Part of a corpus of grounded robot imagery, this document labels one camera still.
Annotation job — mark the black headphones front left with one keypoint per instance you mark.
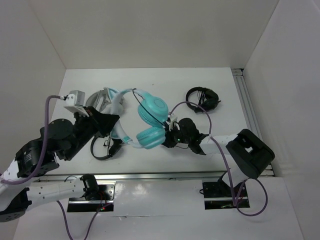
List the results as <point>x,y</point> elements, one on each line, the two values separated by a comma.
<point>112,145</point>

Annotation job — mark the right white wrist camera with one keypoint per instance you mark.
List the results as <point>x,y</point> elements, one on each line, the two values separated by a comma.
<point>171,121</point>

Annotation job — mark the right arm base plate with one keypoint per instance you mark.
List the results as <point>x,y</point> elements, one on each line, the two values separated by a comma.
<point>217,196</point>

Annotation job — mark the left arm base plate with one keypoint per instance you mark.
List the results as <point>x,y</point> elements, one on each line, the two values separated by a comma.
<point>104,200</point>

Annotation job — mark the white grey gaming headset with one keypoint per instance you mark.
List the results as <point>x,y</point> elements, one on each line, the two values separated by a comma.
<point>102,100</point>

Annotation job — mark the black headphones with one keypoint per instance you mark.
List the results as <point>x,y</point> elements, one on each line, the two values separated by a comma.
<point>112,145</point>
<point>207,98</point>

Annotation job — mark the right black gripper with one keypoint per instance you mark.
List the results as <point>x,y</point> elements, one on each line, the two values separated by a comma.
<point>169,142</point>

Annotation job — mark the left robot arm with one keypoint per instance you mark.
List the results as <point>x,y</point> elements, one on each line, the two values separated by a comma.
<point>59,139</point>

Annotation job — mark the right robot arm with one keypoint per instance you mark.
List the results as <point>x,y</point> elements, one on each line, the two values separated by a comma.
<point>251,155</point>

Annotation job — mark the teal cat-ear headphones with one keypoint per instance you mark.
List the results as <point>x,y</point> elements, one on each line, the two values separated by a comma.
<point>152,110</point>

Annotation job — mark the black headphones back right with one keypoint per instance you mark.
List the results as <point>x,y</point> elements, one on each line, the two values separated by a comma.
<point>207,98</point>

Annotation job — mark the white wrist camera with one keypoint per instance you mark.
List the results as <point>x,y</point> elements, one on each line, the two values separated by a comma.
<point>74,103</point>
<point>171,121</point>

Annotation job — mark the aluminium side rail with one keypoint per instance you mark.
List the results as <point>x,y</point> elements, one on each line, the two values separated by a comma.
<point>246,103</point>

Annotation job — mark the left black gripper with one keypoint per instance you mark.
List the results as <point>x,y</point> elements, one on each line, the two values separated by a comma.
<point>104,122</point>

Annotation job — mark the aluminium front rail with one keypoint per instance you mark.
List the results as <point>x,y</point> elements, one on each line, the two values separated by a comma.
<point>138,176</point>

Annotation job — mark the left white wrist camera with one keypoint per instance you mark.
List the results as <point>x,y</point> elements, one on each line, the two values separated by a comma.
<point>74,103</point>

